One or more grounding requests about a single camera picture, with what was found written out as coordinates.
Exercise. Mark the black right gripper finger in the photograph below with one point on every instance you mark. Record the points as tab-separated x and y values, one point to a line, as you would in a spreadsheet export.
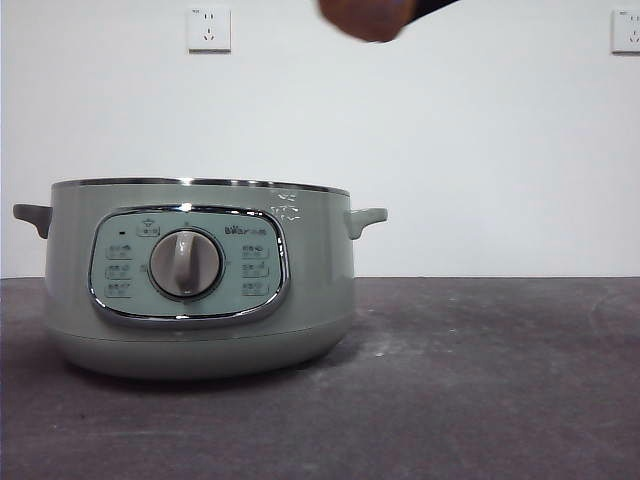
425	6

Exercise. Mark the brown potato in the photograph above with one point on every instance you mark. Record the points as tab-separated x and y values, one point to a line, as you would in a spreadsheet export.
362	20

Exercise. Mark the sage green electric pot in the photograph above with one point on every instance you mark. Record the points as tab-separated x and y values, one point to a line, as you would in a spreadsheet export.
75	250

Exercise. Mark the white wall socket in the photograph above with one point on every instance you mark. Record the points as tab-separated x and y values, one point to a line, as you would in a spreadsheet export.
627	32
209	30

